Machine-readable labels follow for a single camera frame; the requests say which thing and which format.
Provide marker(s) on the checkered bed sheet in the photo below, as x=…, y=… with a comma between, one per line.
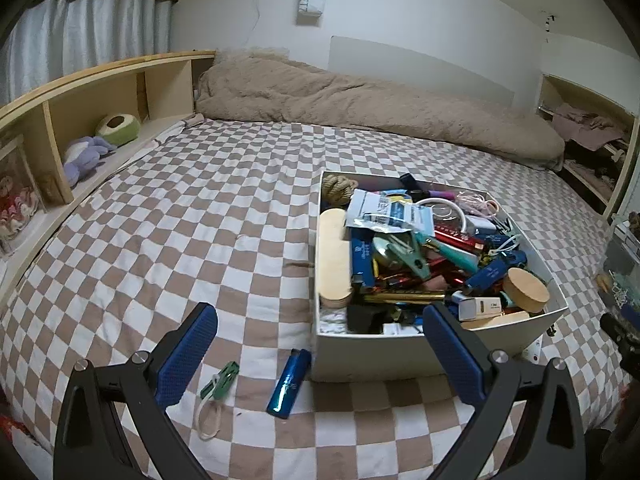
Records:
x=200, y=240

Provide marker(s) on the pale grey curtain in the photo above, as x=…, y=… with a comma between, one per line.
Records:
x=90, y=30

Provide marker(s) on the clear storage box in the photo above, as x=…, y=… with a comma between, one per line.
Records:
x=620, y=280

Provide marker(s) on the flat wooden lid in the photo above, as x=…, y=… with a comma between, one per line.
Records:
x=502, y=320

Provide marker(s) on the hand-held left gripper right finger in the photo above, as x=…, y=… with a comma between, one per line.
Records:
x=455, y=355

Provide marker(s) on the pink clothes pile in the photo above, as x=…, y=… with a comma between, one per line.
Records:
x=585, y=127

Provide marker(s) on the teal clothes clip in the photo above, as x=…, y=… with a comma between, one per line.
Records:
x=405, y=255

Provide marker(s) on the white cardboard box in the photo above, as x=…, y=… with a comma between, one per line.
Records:
x=400, y=355

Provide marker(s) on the gold metallic tube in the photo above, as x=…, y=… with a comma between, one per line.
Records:
x=400, y=300

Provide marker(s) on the wooden clothes shelf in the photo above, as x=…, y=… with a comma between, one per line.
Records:
x=547, y=95

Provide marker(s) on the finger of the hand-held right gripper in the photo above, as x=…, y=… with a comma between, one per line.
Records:
x=612, y=325

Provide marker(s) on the beige fluffy duvet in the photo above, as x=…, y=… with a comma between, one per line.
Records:
x=350, y=105

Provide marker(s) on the red patterned fabric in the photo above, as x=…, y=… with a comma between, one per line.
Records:
x=15, y=432

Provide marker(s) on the round wooden box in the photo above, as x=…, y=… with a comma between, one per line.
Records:
x=525, y=290

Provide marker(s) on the avocado plush toy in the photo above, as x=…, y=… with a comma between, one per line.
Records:
x=120, y=132

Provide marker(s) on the red metallic tube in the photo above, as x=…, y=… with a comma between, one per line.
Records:
x=457, y=241

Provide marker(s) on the small black block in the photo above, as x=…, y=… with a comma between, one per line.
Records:
x=407, y=181

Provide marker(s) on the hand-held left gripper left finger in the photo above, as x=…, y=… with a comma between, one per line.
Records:
x=187, y=355

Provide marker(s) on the purple plush toy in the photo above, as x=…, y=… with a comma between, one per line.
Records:
x=85, y=157

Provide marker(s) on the small purple tube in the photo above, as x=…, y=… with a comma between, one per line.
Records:
x=440, y=194

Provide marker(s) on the small white box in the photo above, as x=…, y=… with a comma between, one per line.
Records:
x=480, y=308

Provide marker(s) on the small black box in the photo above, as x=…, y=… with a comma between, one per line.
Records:
x=362, y=317

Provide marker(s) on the wooden bedside shelf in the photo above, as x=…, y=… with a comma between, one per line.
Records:
x=167, y=90

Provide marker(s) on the white medicine packet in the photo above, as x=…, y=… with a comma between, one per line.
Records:
x=385, y=212

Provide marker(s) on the oblong wooden case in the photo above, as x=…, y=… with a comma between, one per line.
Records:
x=332, y=260

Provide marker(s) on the green clip with white loop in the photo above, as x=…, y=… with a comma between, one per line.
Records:
x=222, y=377

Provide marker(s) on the black wall hook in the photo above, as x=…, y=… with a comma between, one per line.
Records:
x=550, y=20

